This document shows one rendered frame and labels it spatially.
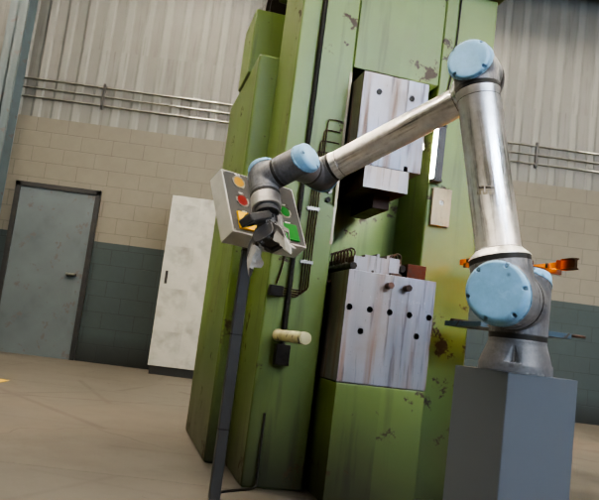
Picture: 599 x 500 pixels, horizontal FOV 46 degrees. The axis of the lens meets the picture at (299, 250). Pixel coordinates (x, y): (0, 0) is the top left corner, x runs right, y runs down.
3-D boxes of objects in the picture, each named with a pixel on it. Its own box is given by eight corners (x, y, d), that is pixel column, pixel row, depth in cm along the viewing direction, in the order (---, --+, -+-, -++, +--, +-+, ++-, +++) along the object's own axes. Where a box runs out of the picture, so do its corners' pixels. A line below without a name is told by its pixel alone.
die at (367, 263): (398, 278, 290) (400, 257, 291) (352, 271, 285) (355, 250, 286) (364, 282, 331) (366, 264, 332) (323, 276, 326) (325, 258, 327)
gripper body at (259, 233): (292, 245, 201) (287, 211, 208) (273, 233, 195) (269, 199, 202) (271, 256, 205) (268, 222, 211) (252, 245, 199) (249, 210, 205)
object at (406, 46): (438, 86, 318) (448, -12, 324) (353, 66, 309) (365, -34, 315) (401, 113, 361) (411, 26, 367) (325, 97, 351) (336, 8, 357)
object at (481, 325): (571, 338, 275) (571, 333, 276) (480, 326, 266) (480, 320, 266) (528, 336, 304) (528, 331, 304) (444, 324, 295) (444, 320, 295)
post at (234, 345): (219, 500, 254) (259, 210, 268) (208, 499, 253) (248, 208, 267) (218, 497, 258) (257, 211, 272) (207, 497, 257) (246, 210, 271)
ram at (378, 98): (438, 178, 299) (447, 88, 304) (353, 162, 290) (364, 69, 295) (401, 194, 339) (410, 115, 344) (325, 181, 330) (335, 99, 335)
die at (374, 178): (407, 194, 294) (410, 172, 296) (362, 186, 290) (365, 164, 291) (372, 208, 335) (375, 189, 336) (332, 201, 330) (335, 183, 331)
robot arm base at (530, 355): (569, 379, 178) (572, 340, 179) (509, 372, 171) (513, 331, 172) (519, 372, 195) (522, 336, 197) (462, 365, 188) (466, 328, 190)
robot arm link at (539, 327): (553, 339, 187) (558, 274, 189) (540, 335, 172) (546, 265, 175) (496, 333, 195) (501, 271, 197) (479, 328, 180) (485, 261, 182)
